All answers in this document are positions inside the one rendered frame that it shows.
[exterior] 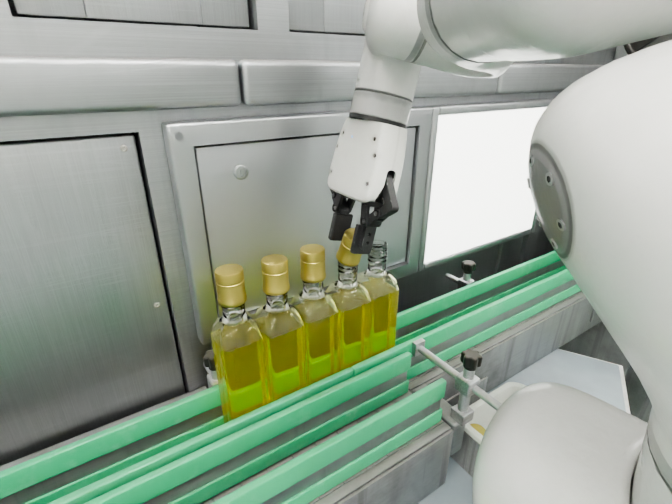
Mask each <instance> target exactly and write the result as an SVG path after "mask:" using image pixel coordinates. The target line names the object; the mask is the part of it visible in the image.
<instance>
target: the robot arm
mask: <svg viewBox="0 0 672 504"><path fill-rule="evenodd" d="M362 29H363V31H364V32H365V38H366V39H365V43H364V48H363V53H362V57H361V62H360V66H359V71H358V76H357V81H356V86H355V91H354V94H353V99H352V104H351V108H350V113H349V117H350V118H349V117H347V118H346V120H345V122H344V125H343V127H342V130H341V132H340V135H339V138H338V141H337V145H336V148H335V152H334V155H333V159H332V163H331V167H330V171H329V176H328V182H327V183H328V186H329V188H330V191H331V193H332V200H333V205H332V211H333V212H335V213H333V217H332V222H331V226H330V231H329V236H328V239H329V240H332V241H342V238H343V235H344V232H345V231H346V230H347V229H349V228H351V223H352V219H353V215H352V214H349V213H351V211H352V208H353V206H354V204H355V201H359V202H361V216H360V224H356V227H355V231H354V235H353V240H352V244H351V248H350V252H351V253H353V254H370V252H371V249H372V245H373V241H374V237H375V233H376V229H377V227H380V226H381V224H382V222H383V221H384V220H386V219H387V218H388V217H389V216H391V215H393V214H395V213H397V212H398V210H399V205H398V201H397V196H396V193H397V190H398V187H399V183H400V178H401V174H402V169H403V164H404V158H405V150H406V142H407V129H406V127H407V126H406V125H407V122H408V119H409V115H410V111H411V107H412V102H413V98H414V95H415V91H416V87H417V83H418V79H419V75H420V71H421V67H422V66H425V67H429V68H432V69H436V70H439V71H443V72H446V73H450V74H453V75H457V76H462V77H470V78H496V77H499V76H500V75H502V74H503V73H504V72H505V71H506V70H507V69H508V68H509V67H510V66H511V65H512V64H513V63H514V62H515V61H530V60H547V59H558V58H567V57H573V56H578V55H584V54H588V53H592V52H597V51H601V50H605V49H608V48H613V47H617V46H621V45H625V44H630V43H634V42H638V41H642V40H646V39H650V38H654V37H659V36H663V35H667V34H671V33H672V0H366V2H365V5H364V10H363V20H362ZM528 173H529V178H527V183H528V188H529V189H530V191H531V195H532V198H533V201H534V205H535V208H536V211H537V215H538V216H537V217H536V218H537V221H538V223H539V225H540V227H543V230H544V232H545V234H546V236H547V238H548V240H549V241H550V243H551V245H552V246H553V248H554V250H555V251H556V253H557V254H558V256H559V257H560V259H561V261H562V262H563V264H564V265H565V266H566V268H567V269H568V271H569V272H570V274H571V275H572V277H573V278H574V280H575V282H576V283H577V285H578V286H579V288H580V289H581V290H582V292H583V293H584V295H585V296H586V298H587V299H588V301H589V302H590V304H591V305H592V307H593V308H594V310H595V312H596V313H597V315H598V316H599V318H600V319H601V321H602V322H603V324H604V325H605V327H606V328H607V330H608V331H609V333H610V334H611V336H612V337H613V339H614V340H615V342H616V343H617V345H618V346H619V348H620V349H621V351H622V352H623V354H624V355H625V357H626V358H627V360H628V361H629V363H630V365H631V366H632V368H633V369H634V371H635V373H636V374H637V376H638V377H639V379H640V381H641V383H642V385H643V387H644V389H645V391H646V393H647V395H648V397H649V399H650V401H651V404H652V409H651V413H650V417H649V421H648V423H647V422H644V421H643V420H641V419H639V418H637V417H635V416H633V415H631V414H629V413H627V412H625V411H623V410H621V409H619V408H617V407H615V406H613V405H611V404H609V403H607V402H605V401H603V400H601V399H599V398H597V397H595V396H592V395H590V394H588V393H586V392H583V391H581V390H578V389H576V388H573V387H571V386H567V385H563V384H560V383H554V382H540V383H534V384H530V385H528V386H526V387H523V388H522V389H520V390H518V391H516V392H515V393H513V394H512V395H511V396H510V397H509V398H507V399H506V400H505V401H504V402H503V404H502V405H501V406H500V407H499V409H498V410H497V412H496V413H495V415H494V416H493V418H492V420H491V421H490V423H489V425H488V427H487V429H486V431H485V433H484V436H483V438H482V441H481V444H480V447H479V449H478V452H477V457H476V461H475V465H474V471H473V483H472V499H473V504H672V40H670V41H666V42H663V43H660V44H657V45H654V46H651V47H648V48H646V49H643V50H640V51H638V52H635V53H633V54H630V55H627V56H625V57H622V58H620V59H617V60H614V61H612V62H610V63H608V64H606V65H604V66H602V67H600V68H599V69H597V70H595V71H593V72H591V73H589V74H587V75H585V76H583V77H582V78H580V79H578V80H577V81H575V82H574V83H572V84H571V85H570V86H569V87H567V88H566V89H565V90H564V91H562V92H561V93H560V94H559V95H557V96H556V97H555V98H554V99H553V100H552V102H551V103H550V104H549V106H548V107H547V108H546V110H545V111H544V112H543V114H542V115H541V116H540V118H539V120H538V121H537V123H536V126H535V128H534V131H533V134H532V137H531V141H530V148H529V157H528ZM346 198H348V200H346ZM370 200H372V201H375V202H370ZM370 207H374V211H373V212H372V213H370V214H369V211H370Z"/></svg>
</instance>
